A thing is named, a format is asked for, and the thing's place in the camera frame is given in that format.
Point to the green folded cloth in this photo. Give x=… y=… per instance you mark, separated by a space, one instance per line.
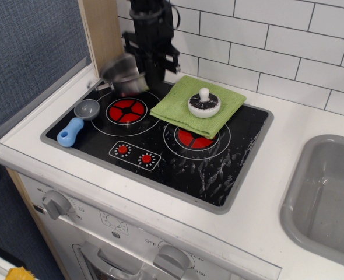
x=173 y=108

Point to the stainless steel pot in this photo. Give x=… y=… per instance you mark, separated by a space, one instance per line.
x=121 y=74

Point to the grey left oven knob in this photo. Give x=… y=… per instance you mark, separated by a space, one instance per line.
x=55 y=204

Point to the blue grey toy scoop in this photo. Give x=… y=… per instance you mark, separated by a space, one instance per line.
x=86 y=110

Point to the black toy stovetop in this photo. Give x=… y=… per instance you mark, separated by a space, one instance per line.
x=208 y=173

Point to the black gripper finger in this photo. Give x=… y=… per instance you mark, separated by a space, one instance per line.
x=140 y=61
x=155 y=73

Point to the white toy oven front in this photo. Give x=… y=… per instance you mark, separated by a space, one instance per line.
x=92 y=244

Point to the grey oven knob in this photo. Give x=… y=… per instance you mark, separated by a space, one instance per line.
x=55 y=204
x=172 y=261

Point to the grey right oven knob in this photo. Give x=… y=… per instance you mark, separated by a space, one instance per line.
x=172 y=261

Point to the white toy mushroom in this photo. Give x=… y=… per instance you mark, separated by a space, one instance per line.
x=204 y=104

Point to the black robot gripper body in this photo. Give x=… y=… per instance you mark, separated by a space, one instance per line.
x=151 y=40

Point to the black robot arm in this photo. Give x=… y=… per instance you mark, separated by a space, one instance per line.
x=148 y=6

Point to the grey sink basin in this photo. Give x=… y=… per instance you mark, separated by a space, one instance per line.
x=312 y=213

